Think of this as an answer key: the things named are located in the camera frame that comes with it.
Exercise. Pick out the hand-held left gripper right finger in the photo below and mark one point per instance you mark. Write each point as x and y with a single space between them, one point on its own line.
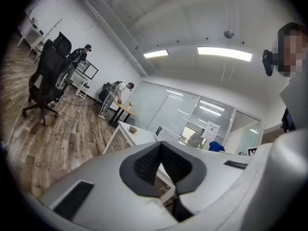
211 177

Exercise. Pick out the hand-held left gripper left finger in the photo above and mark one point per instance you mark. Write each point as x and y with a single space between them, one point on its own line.
108 201

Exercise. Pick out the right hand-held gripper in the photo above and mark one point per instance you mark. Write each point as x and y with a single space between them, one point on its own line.
252 151

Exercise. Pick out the blue cloth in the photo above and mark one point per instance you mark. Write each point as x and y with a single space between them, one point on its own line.
216 146

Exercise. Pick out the white paper sign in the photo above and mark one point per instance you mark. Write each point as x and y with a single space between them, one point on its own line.
211 129

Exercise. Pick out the white microwave oven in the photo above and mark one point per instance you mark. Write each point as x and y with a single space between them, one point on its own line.
166 135

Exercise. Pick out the glass partition with blinds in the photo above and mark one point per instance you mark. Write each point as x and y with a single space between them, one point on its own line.
168 109

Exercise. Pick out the round wooden table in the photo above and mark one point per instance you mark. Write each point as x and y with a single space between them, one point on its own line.
125 109

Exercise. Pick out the white vase with yellow flowers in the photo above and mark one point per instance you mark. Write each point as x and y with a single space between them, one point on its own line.
131 104

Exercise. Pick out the long ceiling light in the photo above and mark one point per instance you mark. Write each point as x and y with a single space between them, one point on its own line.
225 54
156 54

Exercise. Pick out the person's face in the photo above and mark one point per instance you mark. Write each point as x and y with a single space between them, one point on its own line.
293 49

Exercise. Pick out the white step stool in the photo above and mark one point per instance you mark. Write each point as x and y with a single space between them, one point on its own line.
81 91

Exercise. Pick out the round ceiling fixture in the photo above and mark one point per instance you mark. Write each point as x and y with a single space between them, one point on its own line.
228 34

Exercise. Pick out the black round stool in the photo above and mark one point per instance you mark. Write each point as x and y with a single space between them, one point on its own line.
68 81

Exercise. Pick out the black framed board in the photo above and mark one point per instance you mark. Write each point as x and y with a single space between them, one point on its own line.
91 70

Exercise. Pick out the black office chair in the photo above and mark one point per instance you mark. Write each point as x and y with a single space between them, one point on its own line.
48 76

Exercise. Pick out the white desk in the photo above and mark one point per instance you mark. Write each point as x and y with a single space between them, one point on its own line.
30 36

